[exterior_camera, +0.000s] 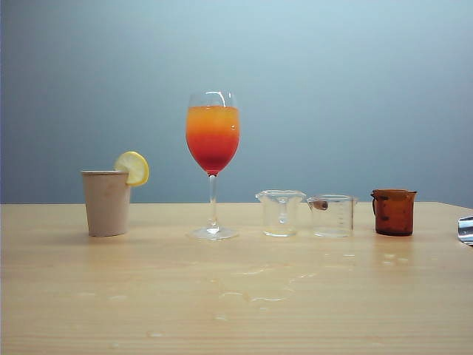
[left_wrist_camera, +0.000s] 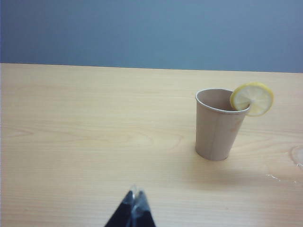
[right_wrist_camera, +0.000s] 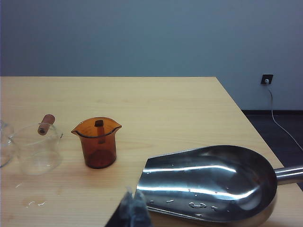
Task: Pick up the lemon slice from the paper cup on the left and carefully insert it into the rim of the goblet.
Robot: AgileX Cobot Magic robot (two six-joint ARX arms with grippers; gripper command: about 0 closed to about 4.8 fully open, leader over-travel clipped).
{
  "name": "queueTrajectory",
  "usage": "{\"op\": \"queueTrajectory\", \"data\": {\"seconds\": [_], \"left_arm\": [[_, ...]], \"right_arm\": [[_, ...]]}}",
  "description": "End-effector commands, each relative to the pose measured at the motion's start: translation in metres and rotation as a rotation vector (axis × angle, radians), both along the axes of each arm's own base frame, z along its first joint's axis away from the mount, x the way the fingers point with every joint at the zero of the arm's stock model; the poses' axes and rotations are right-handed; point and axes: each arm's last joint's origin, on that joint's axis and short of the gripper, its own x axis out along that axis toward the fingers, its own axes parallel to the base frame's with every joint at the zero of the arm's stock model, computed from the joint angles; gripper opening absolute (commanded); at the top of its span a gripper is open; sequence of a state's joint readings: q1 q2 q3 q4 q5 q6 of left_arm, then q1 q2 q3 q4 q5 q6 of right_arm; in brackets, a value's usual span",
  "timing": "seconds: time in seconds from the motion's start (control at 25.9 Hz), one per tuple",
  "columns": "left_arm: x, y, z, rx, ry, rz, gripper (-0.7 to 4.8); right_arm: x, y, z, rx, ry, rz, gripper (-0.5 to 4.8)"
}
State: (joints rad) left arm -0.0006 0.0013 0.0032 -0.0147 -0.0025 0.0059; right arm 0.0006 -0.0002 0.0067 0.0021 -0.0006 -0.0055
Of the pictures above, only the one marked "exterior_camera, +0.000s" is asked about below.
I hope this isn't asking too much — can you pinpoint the wine glass with orange cocktail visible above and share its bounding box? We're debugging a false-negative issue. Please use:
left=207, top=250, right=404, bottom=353
left=184, top=89, right=242, bottom=242

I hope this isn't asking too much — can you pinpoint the amber glass beaker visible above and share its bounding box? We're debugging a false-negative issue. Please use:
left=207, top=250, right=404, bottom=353
left=370, top=188, right=418, bottom=237

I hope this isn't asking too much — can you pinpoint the clear glass beaker with handle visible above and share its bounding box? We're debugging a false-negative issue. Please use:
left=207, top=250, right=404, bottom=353
left=254, top=189, right=307, bottom=238

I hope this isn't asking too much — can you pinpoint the clear measuring beaker wooden handle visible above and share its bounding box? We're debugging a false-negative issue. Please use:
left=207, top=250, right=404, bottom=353
left=306, top=195, right=360, bottom=239

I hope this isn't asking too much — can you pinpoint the yellow lemon slice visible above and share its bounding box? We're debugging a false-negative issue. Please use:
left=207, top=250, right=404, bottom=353
left=113, top=150, right=151, bottom=187

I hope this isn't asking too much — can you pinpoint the shiny silver metal object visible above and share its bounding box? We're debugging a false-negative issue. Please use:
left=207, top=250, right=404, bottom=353
left=456, top=215, right=473, bottom=247

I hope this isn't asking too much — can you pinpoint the beige paper cup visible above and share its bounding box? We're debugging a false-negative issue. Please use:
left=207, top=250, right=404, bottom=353
left=81, top=169, right=133, bottom=238

